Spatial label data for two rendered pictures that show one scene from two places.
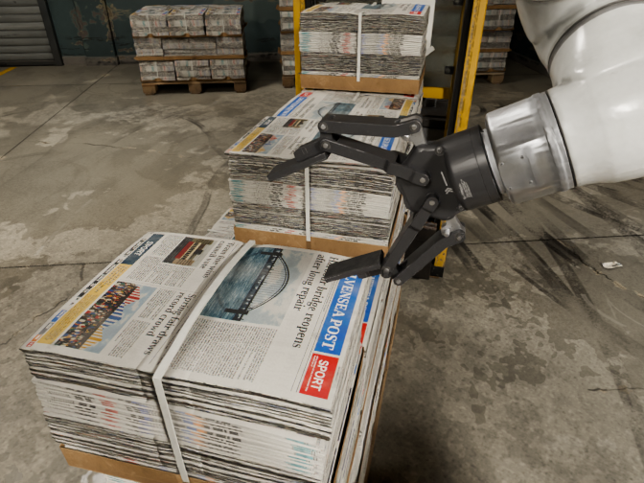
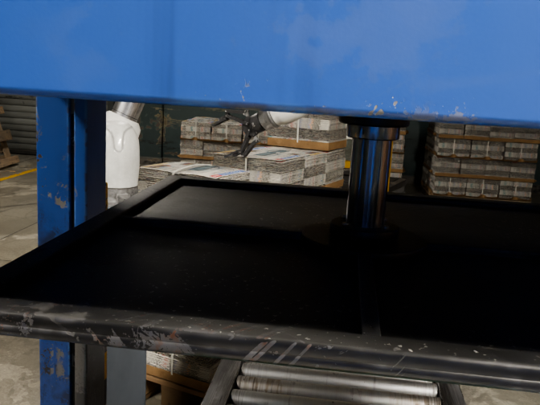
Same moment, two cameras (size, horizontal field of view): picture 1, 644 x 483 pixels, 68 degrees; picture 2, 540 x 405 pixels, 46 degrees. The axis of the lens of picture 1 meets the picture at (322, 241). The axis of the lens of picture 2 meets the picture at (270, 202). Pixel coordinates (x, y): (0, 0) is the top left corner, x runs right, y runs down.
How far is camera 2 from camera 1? 214 cm
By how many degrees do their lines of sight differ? 23
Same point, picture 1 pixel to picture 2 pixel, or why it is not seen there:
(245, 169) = (220, 161)
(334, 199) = (257, 176)
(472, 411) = not seen: hidden behind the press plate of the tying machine
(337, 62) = (287, 132)
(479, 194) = (256, 125)
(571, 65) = not seen: hidden behind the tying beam
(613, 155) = (276, 114)
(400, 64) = (319, 134)
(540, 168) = (265, 117)
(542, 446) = not seen: hidden behind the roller
